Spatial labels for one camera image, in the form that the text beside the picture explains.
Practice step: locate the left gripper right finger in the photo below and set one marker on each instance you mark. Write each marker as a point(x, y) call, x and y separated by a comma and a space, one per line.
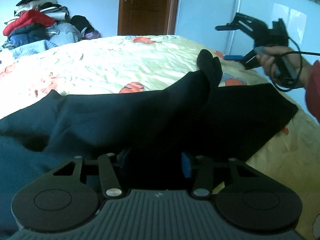
point(244, 197)

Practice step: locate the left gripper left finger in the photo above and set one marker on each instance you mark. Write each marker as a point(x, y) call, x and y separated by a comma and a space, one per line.
point(68, 196)

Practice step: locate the black pants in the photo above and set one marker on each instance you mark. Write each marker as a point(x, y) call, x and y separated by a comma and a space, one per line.
point(148, 132)

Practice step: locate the red sleeve forearm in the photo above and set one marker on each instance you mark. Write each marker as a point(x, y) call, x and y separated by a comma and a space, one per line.
point(312, 92)

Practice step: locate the right hand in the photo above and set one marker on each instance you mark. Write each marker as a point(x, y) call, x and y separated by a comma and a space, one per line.
point(301, 66)

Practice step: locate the yellow floral bed quilt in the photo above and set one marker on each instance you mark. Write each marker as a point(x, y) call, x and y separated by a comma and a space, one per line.
point(119, 65)

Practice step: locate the brown wooden door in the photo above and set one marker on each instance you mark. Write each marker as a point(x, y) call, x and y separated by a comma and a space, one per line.
point(147, 17)

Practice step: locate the blue striped blanket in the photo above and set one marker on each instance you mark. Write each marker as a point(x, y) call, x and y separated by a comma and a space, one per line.
point(33, 48)

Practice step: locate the pile of clothes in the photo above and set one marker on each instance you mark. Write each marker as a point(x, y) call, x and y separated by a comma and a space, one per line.
point(65, 30)

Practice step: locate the red padded jacket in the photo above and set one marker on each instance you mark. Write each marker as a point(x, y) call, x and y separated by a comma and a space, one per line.
point(27, 18)

